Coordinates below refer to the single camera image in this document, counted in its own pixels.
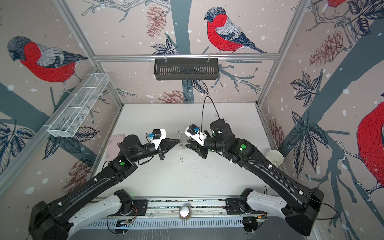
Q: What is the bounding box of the black hanging basket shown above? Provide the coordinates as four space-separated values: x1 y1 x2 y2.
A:
154 58 219 81

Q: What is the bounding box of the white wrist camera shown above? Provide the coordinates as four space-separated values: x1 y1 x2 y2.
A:
147 129 167 150
185 124 208 146

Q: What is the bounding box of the white mug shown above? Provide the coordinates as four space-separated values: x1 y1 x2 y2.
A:
266 150 284 167

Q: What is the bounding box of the silver push button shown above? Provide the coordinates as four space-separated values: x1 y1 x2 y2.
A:
179 205 192 220

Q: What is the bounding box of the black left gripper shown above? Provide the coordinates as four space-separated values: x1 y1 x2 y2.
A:
131 137 179 163

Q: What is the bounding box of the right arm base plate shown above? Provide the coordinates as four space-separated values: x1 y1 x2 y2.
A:
223 198 266 216

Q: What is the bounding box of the white wire mesh basket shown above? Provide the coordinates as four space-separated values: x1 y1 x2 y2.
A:
48 73 110 138

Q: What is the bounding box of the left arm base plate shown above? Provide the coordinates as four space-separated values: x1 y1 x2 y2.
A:
114 200 149 217

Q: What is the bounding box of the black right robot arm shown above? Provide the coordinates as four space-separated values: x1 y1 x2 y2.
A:
185 119 324 237

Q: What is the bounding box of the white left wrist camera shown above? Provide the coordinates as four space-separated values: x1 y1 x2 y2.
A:
147 129 167 150

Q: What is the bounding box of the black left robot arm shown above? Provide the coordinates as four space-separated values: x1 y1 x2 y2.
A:
29 135 180 240

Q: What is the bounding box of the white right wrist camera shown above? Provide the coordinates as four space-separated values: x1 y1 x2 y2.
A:
185 124 208 146

